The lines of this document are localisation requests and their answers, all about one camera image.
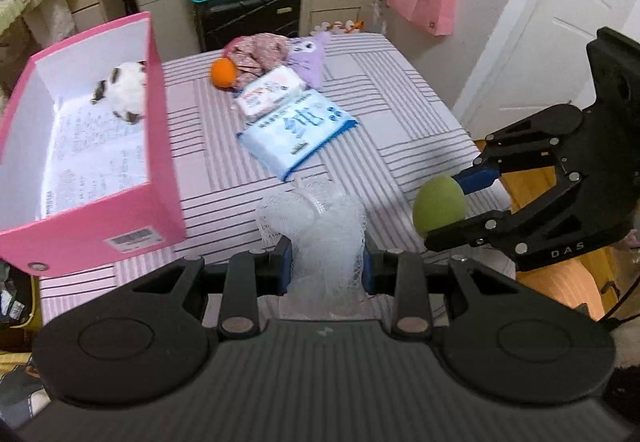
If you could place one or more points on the calico plush toy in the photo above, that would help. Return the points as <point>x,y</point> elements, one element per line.
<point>125,91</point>

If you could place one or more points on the black suitcase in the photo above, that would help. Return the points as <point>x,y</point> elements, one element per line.
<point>250,14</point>

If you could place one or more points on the purple plush toy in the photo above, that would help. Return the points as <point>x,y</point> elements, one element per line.
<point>307,59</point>

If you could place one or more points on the orange ball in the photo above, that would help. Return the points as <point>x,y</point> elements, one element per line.
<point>223,73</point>

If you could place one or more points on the printed paper sheet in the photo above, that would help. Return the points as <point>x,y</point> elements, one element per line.
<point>95,156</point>

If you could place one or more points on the white mesh bath sponge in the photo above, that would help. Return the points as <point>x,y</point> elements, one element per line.
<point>325,242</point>

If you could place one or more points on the green round sponge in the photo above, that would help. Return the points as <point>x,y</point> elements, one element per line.
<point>437,207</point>

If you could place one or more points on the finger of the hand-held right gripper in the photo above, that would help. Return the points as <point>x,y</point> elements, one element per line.
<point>477,177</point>
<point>470,229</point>

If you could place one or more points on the pink floral fabric toy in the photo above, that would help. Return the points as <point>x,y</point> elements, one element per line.
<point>260,51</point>

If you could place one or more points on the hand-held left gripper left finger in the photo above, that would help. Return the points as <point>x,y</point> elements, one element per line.
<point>286,264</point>

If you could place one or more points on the small white orange toy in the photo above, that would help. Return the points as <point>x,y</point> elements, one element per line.
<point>340,26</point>

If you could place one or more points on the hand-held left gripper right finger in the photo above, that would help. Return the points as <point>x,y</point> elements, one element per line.
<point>367,267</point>

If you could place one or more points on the striped bed sheet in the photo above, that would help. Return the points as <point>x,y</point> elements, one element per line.
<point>380,86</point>

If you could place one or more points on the blue tissue pack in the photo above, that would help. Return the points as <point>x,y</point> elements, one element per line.
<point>295,131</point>

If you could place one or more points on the dark bag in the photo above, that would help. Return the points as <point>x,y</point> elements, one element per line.
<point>15,302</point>

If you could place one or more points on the pink cardboard box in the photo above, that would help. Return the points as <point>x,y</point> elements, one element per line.
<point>160,202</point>

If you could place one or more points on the white door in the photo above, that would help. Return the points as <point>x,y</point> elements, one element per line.
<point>545,46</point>

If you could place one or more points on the white tissue pack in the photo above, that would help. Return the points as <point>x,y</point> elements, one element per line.
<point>270,94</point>

